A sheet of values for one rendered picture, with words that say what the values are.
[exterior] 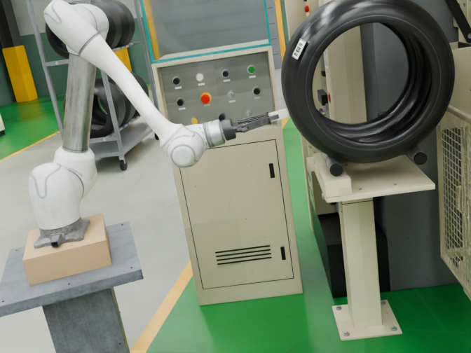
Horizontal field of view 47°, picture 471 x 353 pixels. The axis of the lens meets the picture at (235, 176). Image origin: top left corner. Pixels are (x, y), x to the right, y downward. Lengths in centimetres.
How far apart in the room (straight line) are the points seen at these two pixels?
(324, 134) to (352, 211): 59
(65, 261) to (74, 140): 47
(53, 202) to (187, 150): 58
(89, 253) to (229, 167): 88
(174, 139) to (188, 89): 86
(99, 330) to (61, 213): 48
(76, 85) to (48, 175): 35
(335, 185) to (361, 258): 63
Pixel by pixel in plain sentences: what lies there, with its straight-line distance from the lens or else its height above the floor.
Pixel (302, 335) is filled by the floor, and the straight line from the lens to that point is 258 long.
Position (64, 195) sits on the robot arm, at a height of 92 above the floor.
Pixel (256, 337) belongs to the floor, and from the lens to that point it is 261.
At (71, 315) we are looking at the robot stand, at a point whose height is 48.
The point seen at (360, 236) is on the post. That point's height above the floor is 46.
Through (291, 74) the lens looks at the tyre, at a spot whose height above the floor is 124.
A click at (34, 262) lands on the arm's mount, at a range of 203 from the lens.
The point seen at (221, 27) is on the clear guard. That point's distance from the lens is 249.
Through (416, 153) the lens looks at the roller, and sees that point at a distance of 190.
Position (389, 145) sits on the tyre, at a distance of 185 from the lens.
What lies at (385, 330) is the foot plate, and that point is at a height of 1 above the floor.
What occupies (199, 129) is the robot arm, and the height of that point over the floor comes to 109.
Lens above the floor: 150
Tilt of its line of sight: 18 degrees down
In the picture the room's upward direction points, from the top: 9 degrees counter-clockwise
